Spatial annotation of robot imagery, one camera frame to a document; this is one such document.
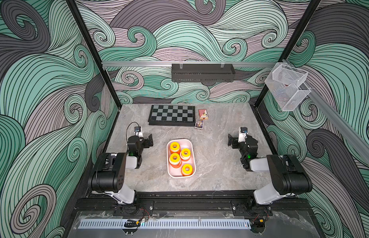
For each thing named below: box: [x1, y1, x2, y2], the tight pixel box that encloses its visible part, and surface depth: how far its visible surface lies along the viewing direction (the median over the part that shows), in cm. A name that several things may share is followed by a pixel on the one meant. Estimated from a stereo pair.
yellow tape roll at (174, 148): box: [169, 141, 182, 154], surface depth 91 cm
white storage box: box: [166, 138, 197, 179], surface depth 88 cm
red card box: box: [198, 108, 209, 120], surface depth 116 cm
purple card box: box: [194, 118, 205, 130], surface depth 109 cm
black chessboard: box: [147, 104, 196, 127], surface depth 112 cm
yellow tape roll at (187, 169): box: [181, 163, 193, 176], surface depth 84 cm
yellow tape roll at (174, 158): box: [169, 152, 181, 166], surface depth 85 cm
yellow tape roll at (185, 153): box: [179, 148, 191, 160], surface depth 91 cm
